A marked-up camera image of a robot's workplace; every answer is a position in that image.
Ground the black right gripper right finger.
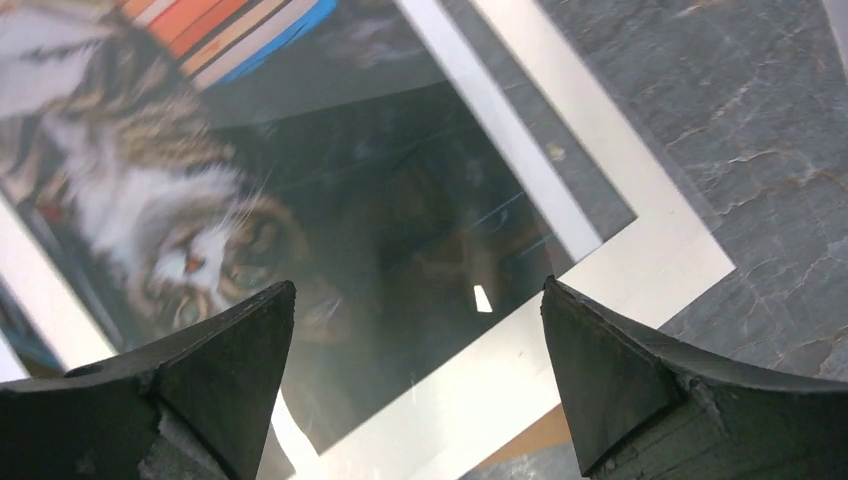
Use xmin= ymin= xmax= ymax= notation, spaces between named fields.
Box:
xmin=541 ymin=277 xmax=847 ymax=479

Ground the brown backing board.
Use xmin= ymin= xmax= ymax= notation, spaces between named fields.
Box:
xmin=475 ymin=404 xmax=571 ymax=470

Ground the cat photo print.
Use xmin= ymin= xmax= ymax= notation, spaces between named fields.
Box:
xmin=0 ymin=0 xmax=603 ymax=456

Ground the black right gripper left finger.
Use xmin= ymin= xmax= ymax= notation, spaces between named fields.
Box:
xmin=1 ymin=281 xmax=296 ymax=479

